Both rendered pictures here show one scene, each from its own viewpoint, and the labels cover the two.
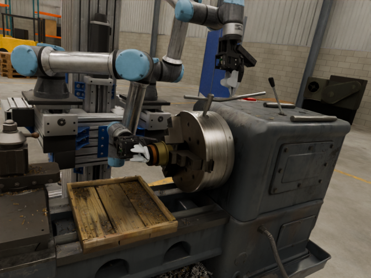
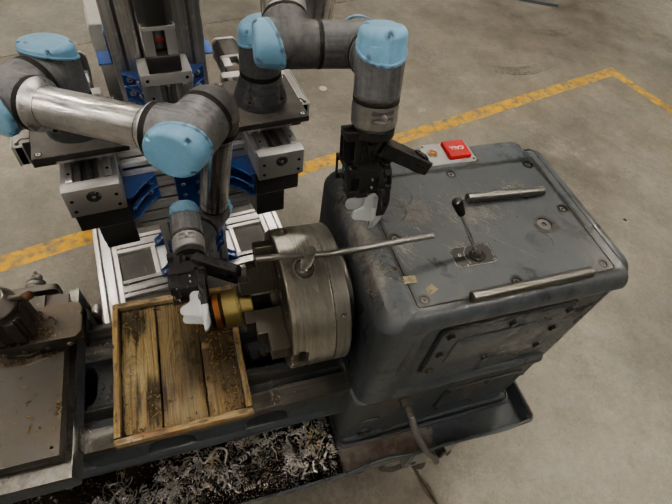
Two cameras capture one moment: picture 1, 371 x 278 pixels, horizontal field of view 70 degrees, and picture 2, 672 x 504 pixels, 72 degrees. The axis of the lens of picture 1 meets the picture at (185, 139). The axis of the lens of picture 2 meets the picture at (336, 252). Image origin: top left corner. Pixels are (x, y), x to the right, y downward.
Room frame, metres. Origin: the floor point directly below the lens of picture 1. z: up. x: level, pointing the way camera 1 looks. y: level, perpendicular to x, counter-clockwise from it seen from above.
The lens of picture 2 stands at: (0.42, -0.18, 1.99)
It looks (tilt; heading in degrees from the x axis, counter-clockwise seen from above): 52 degrees down; 8
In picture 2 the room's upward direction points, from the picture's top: 10 degrees clockwise
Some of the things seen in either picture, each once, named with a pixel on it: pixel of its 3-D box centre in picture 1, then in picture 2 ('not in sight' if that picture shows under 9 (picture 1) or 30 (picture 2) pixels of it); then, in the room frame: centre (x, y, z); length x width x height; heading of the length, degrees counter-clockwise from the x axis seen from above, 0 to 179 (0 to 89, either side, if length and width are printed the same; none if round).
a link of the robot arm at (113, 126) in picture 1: (117, 132); (185, 224); (1.08, 0.29, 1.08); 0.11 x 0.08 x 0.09; 32
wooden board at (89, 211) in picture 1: (118, 206); (180, 358); (0.82, 0.20, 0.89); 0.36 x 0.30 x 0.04; 32
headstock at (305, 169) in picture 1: (261, 148); (449, 264); (1.21, -0.37, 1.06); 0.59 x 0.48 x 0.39; 122
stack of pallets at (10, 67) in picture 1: (21, 65); not in sight; (8.80, 5.71, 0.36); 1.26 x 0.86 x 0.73; 148
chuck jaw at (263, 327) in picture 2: (189, 160); (275, 335); (0.86, -0.03, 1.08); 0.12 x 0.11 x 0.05; 32
